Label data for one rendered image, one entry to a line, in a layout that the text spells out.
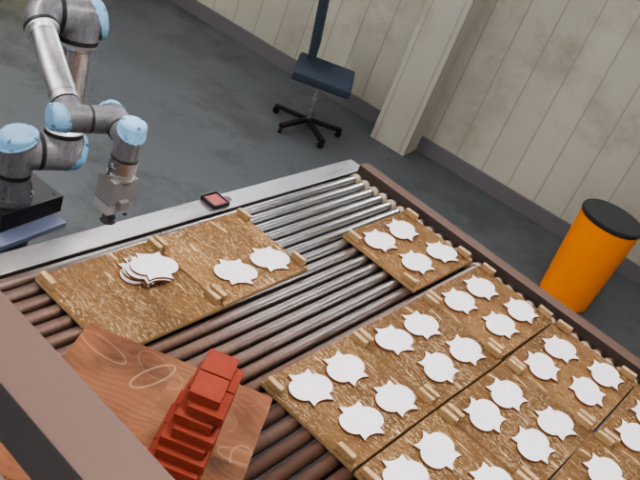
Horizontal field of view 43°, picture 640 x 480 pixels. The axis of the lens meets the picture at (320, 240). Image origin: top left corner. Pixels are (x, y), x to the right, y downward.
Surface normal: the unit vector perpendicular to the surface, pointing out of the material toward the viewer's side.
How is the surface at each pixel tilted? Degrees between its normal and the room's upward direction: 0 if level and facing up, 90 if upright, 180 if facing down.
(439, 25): 90
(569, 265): 93
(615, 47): 90
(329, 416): 0
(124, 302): 0
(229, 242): 0
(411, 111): 90
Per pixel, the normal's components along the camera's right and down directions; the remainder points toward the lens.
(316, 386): 0.33, -0.79
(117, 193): 0.73, 0.57
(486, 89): -0.52, 0.31
